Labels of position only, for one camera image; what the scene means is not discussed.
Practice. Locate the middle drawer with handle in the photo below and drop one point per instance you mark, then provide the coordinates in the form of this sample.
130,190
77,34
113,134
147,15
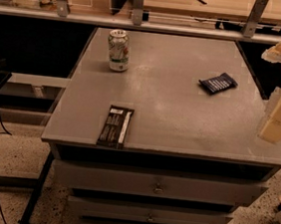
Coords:
147,213

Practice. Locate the blue snack packet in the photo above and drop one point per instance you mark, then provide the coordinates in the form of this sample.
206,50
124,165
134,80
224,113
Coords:
218,84

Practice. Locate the metal railing with posts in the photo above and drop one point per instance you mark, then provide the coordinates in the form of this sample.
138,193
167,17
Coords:
234,19

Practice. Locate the dark brown chocolate bar wrapper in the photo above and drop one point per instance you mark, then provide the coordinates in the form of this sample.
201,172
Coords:
115,128

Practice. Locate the top drawer with handle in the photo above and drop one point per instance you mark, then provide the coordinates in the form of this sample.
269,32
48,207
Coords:
131,180

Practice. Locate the grey drawer cabinet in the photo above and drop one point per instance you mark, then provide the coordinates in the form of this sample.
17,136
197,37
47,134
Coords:
177,127

